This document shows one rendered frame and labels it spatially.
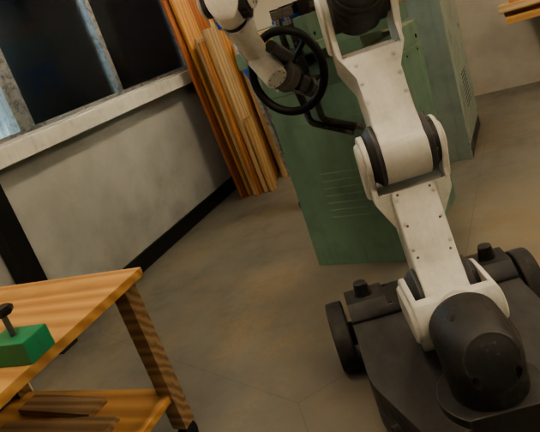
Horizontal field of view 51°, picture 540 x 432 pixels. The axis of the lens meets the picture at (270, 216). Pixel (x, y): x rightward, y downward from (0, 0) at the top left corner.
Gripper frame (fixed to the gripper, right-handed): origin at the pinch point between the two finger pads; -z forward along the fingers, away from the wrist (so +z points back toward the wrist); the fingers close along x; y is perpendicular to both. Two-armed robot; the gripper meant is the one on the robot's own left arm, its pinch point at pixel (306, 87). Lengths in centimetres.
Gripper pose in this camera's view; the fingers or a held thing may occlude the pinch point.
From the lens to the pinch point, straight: 180.7
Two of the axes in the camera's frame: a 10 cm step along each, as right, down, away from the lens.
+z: -5.6, -0.9, -8.3
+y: 3.5, -9.3, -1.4
